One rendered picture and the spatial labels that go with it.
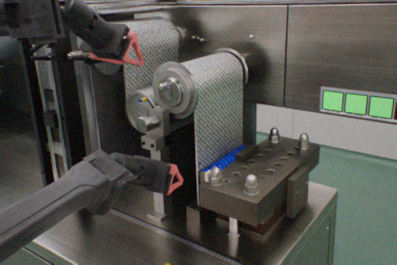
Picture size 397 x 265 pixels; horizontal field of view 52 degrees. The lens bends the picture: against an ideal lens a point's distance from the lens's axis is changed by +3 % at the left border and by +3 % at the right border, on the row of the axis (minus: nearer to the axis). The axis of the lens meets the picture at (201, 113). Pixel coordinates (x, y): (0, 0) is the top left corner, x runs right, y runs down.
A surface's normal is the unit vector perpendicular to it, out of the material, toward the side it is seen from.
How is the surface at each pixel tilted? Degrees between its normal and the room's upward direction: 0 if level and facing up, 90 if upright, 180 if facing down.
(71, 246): 0
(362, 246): 0
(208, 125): 90
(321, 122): 90
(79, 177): 31
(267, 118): 90
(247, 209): 90
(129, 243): 0
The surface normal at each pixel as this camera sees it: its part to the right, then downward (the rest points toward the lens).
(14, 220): 0.44, -0.77
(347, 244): -0.04, -0.95
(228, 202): -0.58, 0.27
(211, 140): 0.81, 0.15
